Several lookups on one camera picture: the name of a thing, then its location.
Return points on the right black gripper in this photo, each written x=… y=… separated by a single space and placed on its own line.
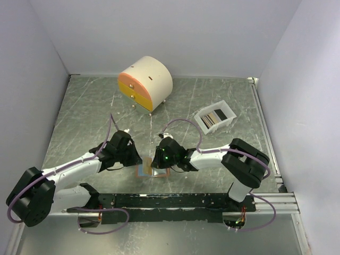
x=157 y=162

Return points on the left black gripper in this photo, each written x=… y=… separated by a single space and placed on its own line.
x=136 y=158

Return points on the pink leather card holder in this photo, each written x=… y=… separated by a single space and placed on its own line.
x=165 y=172

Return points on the white plastic card bin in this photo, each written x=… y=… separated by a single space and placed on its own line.
x=219 y=105

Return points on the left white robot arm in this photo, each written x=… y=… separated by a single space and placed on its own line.
x=41 y=192

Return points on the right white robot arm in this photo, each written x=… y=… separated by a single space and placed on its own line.
x=247 y=164

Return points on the stack of cards in bin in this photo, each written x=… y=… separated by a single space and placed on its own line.
x=213 y=118

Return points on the cream round drawer cabinet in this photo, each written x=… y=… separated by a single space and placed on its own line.
x=145 y=84

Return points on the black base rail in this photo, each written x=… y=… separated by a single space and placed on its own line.
x=174 y=207

